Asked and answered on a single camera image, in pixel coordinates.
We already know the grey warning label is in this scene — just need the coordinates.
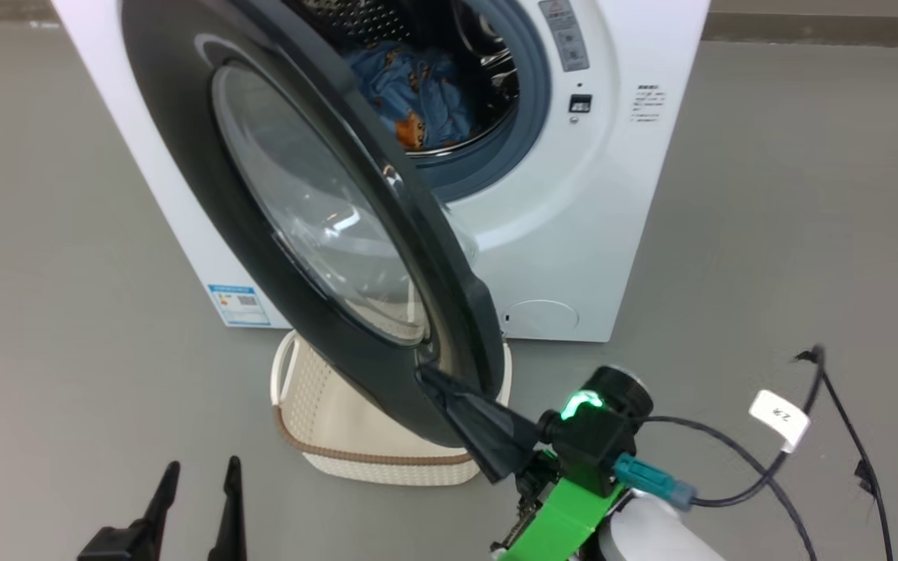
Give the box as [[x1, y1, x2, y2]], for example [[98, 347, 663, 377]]
[[539, 0, 590, 72]]

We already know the cream perforated laundry basket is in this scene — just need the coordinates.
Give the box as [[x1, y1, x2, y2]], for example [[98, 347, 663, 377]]
[[270, 330, 512, 486]]

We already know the blue garment with orange print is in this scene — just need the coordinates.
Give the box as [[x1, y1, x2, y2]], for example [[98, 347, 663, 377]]
[[348, 43, 481, 150]]

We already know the black glass washer door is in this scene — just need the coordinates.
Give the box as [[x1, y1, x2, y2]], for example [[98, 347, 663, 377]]
[[120, 0, 506, 449]]

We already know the round white filter cover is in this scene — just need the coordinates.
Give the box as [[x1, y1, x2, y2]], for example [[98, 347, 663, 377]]
[[500, 300, 580, 340]]

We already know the small printed text sticker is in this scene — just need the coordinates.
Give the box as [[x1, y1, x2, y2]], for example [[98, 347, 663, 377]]
[[632, 84, 664, 124]]

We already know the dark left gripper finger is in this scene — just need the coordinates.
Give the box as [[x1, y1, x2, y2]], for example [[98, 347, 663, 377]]
[[207, 457, 247, 561], [137, 461, 181, 540]]

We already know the white front-load washing machine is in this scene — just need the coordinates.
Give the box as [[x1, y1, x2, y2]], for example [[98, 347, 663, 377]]
[[51, 0, 711, 344]]

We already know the blue energy label sticker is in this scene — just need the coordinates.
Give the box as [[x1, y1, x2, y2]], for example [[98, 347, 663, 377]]
[[208, 284, 271, 326]]

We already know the black cable with teal connector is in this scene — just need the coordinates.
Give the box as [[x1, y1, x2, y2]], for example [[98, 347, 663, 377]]
[[613, 347, 894, 561]]

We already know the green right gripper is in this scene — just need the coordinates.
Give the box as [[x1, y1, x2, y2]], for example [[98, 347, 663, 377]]
[[418, 366, 625, 561]]

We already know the thin black camera cable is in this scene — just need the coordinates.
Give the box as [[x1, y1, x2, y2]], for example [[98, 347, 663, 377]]
[[640, 417, 818, 561]]

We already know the white cable tag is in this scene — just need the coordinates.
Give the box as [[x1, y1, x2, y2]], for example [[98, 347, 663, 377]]
[[749, 390, 811, 453]]

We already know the stainless steel washing machine drum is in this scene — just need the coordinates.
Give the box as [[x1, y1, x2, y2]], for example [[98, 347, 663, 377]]
[[285, 0, 520, 153]]

